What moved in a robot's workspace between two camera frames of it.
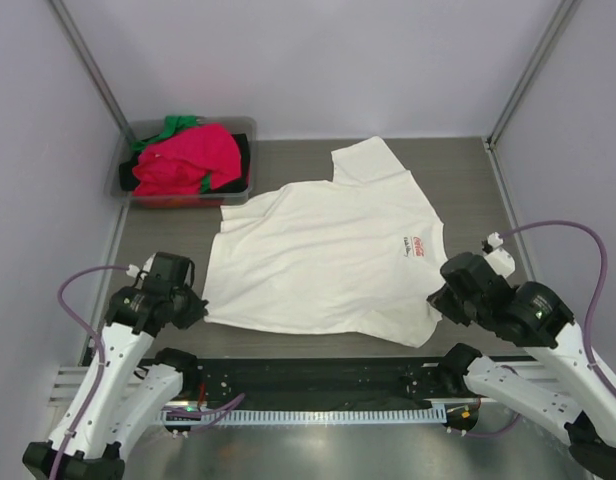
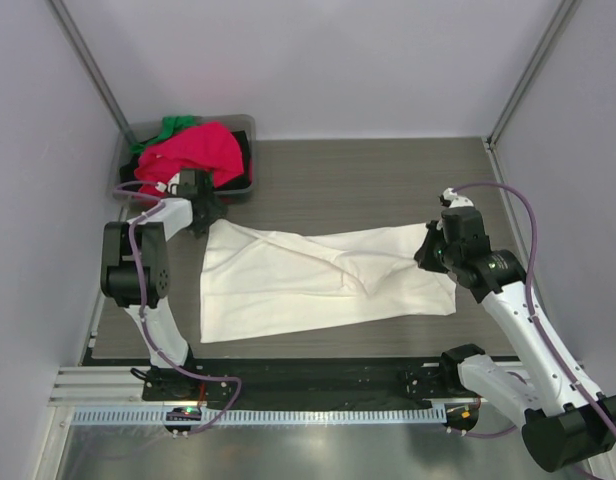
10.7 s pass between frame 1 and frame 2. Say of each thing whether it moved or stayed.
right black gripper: moved
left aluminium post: stayed
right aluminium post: stayed
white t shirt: moved
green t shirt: stayed
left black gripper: moved
